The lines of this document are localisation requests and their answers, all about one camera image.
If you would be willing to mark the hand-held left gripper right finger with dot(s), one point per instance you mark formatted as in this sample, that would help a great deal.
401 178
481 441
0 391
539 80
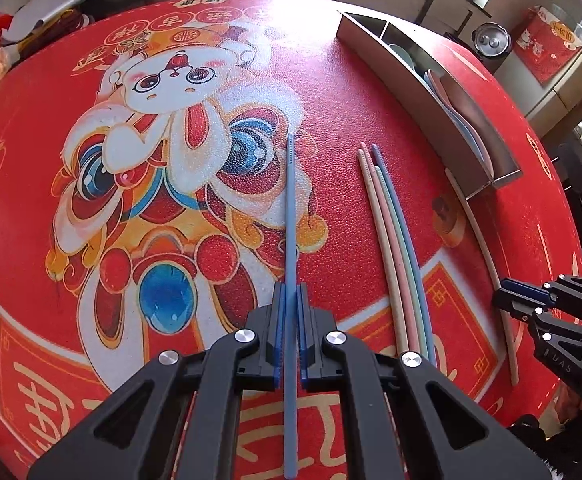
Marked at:
302 332

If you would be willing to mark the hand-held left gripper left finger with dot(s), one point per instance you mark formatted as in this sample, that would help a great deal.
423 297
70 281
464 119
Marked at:
279 332

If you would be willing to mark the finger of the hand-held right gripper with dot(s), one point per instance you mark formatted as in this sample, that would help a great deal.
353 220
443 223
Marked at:
516 300
546 325

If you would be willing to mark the beige chopstick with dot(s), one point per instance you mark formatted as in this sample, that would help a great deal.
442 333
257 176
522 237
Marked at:
481 245
381 237

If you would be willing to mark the blue chopstick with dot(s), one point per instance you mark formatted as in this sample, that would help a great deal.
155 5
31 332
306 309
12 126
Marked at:
290 210
408 240

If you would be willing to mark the pink chopstick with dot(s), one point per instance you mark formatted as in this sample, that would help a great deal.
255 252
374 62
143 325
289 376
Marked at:
390 240

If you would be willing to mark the mint green chopstick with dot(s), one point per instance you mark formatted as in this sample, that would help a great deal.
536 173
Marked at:
400 240

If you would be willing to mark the steel utensil tray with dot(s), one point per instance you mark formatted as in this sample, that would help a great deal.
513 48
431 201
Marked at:
421 100

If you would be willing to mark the blue spoon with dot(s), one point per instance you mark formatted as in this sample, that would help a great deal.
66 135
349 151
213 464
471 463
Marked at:
433 82

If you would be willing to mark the mint green spoon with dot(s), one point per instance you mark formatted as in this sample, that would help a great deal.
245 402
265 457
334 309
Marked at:
401 53

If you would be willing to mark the person's right forearm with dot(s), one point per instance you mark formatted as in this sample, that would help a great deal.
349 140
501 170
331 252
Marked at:
571 435

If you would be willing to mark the red printed table mat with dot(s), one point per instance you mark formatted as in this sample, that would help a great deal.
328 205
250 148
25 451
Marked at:
461 310

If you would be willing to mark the black round chair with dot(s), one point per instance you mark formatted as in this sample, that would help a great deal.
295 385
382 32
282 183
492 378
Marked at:
571 170

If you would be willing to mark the white refrigerator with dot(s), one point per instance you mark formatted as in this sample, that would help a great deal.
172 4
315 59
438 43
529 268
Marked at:
566 95

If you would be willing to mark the red printed cloth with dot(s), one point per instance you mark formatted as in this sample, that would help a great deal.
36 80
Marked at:
546 45

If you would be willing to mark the electric pressure cooker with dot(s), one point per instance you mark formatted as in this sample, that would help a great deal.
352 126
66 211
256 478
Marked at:
491 40

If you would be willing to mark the black metal frame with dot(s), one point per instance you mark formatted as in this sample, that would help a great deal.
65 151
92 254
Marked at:
443 10

